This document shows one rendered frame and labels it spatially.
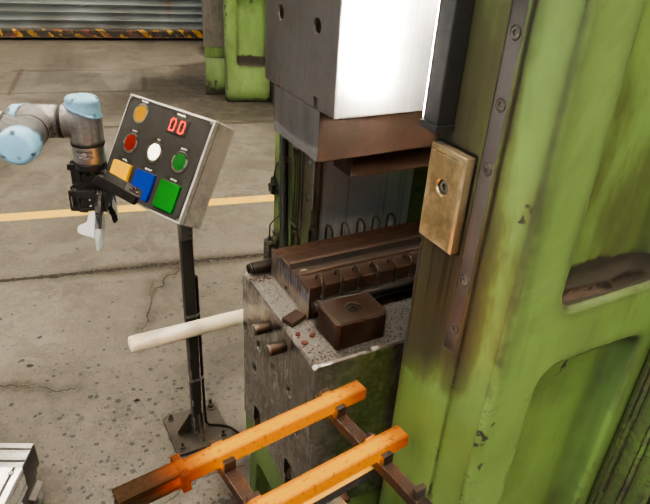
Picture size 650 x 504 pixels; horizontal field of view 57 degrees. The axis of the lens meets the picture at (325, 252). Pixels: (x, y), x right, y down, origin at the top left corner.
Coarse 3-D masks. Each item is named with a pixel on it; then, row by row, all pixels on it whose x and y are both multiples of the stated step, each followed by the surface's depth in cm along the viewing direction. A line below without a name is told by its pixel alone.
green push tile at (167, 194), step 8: (160, 184) 156; (168, 184) 155; (176, 184) 155; (160, 192) 156; (168, 192) 154; (176, 192) 153; (160, 200) 156; (168, 200) 154; (176, 200) 153; (160, 208) 155; (168, 208) 154
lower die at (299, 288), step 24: (336, 240) 146; (360, 240) 144; (384, 240) 145; (288, 264) 132; (336, 264) 132; (360, 264) 134; (384, 264) 134; (408, 264) 135; (288, 288) 135; (312, 288) 124; (336, 288) 128; (312, 312) 128
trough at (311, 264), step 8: (408, 240) 144; (416, 240) 145; (368, 248) 139; (376, 248) 140; (384, 248) 142; (392, 248) 142; (400, 248) 143; (328, 256) 135; (336, 256) 136; (344, 256) 137; (352, 256) 138; (360, 256) 138; (296, 264) 131; (304, 264) 132; (312, 264) 133; (320, 264) 134; (328, 264) 134; (296, 272) 130
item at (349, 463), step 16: (384, 432) 96; (400, 432) 96; (352, 448) 93; (368, 448) 93; (384, 448) 93; (400, 448) 96; (336, 464) 90; (352, 464) 90; (368, 464) 92; (304, 480) 87; (320, 480) 87; (336, 480) 89; (272, 496) 84; (288, 496) 84; (304, 496) 86
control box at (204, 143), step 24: (144, 120) 163; (168, 120) 158; (192, 120) 154; (120, 144) 167; (144, 144) 162; (168, 144) 158; (192, 144) 153; (216, 144) 153; (144, 168) 161; (168, 168) 157; (192, 168) 152; (216, 168) 156; (192, 192) 152; (168, 216) 154; (192, 216) 155
